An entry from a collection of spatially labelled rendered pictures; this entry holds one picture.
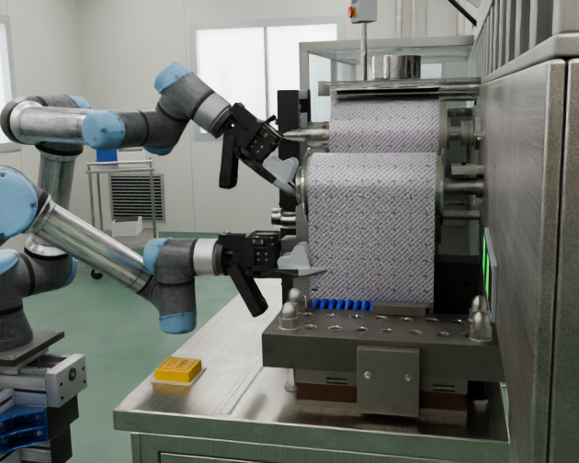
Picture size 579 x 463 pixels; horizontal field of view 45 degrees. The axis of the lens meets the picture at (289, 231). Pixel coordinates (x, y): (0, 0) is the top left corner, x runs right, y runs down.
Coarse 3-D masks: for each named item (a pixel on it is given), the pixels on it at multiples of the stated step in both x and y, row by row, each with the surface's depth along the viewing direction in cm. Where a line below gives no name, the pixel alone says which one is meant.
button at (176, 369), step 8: (168, 360) 137; (176, 360) 137; (184, 360) 137; (192, 360) 137; (200, 360) 137; (160, 368) 133; (168, 368) 133; (176, 368) 133; (184, 368) 133; (192, 368) 133; (200, 368) 137; (160, 376) 133; (168, 376) 132; (176, 376) 132; (184, 376) 131; (192, 376) 133
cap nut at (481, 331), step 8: (480, 312) 113; (472, 320) 114; (480, 320) 113; (488, 320) 113; (472, 328) 114; (480, 328) 113; (488, 328) 113; (472, 336) 114; (480, 336) 113; (488, 336) 113
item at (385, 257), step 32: (320, 224) 134; (352, 224) 132; (384, 224) 131; (416, 224) 130; (320, 256) 135; (352, 256) 134; (384, 256) 132; (416, 256) 131; (320, 288) 136; (352, 288) 135; (384, 288) 133; (416, 288) 132
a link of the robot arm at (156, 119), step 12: (156, 108) 144; (156, 120) 142; (168, 120) 143; (180, 120) 143; (156, 132) 142; (168, 132) 145; (180, 132) 147; (144, 144) 142; (156, 144) 145; (168, 144) 147
